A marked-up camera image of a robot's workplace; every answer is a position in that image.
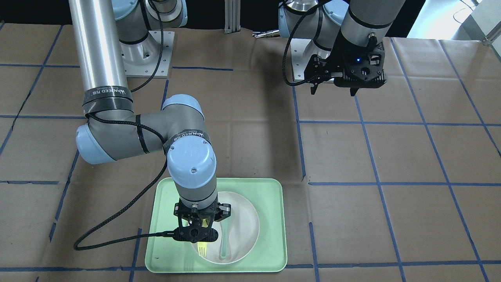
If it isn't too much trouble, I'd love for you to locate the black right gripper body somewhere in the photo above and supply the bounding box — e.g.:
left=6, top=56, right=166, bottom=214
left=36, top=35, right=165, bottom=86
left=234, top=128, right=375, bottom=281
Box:
left=173, top=198, right=219, bottom=243

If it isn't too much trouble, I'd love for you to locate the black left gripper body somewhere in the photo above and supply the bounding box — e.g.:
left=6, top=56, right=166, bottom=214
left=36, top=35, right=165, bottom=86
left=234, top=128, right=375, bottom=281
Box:
left=333, top=32, right=387, bottom=96

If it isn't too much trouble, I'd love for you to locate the yellow plastic fork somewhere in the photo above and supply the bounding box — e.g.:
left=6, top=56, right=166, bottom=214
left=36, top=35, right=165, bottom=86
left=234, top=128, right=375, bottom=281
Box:
left=197, top=219, right=208, bottom=258

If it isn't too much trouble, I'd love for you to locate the white round plate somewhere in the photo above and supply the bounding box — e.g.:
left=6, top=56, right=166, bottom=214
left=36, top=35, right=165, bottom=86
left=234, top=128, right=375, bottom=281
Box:
left=203, top=191, right=260, bottom=264

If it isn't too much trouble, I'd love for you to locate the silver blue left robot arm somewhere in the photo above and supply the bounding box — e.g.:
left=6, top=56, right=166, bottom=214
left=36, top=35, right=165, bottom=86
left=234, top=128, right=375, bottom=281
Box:
left=278, top=0, right=404, bottom=96

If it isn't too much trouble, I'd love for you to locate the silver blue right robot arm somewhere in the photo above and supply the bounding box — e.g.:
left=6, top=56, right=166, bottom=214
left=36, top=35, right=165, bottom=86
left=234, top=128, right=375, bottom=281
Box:
left=69, top=0, right=231, bottom=243

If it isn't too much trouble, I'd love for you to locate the teal green plastic spoon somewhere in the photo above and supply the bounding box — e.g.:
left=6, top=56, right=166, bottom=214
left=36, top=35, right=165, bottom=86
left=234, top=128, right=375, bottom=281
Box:
left=219, top=217, right=232, bottom=260

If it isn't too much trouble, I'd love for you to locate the light green plastic tray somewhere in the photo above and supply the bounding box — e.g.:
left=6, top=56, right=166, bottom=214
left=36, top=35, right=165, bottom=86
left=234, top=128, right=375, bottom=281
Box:
left=145, top=178, right=287, bottom=273

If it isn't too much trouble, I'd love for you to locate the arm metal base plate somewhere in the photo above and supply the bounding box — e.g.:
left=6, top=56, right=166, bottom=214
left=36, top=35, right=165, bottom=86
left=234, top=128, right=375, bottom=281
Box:
left=290, top=38, right=332, bottom=82
left=120, top=31, right=175, bottom=78

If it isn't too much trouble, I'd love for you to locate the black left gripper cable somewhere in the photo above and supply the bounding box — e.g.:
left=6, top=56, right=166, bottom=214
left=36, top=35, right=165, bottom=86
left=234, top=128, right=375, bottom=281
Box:
left=282, top=0, right=333, bottom=87

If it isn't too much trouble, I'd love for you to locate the aluminium frame post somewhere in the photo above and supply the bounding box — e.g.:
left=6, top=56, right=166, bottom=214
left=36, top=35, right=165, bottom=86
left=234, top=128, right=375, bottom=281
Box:
left=224, top=0, right=241, bottom=34

